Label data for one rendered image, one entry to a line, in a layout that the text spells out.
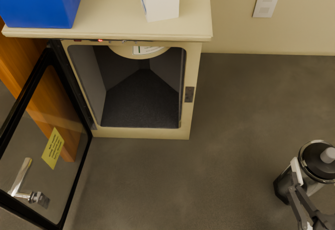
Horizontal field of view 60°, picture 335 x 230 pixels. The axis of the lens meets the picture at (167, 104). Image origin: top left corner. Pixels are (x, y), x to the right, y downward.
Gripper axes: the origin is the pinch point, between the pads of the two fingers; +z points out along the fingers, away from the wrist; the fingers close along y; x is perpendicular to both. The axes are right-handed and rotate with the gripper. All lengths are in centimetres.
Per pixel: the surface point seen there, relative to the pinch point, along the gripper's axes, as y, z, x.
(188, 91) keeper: 32.2, 15.6, -9.8
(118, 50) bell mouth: 49, 18, -21
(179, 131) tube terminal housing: 33.7, 16.0, 12.0
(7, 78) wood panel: 69, 6, -25
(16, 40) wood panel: 67, 13, -29
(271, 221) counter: 7.0, -8.8, 17.9
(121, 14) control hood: 45, 8, -39
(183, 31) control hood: 35, 5, -39
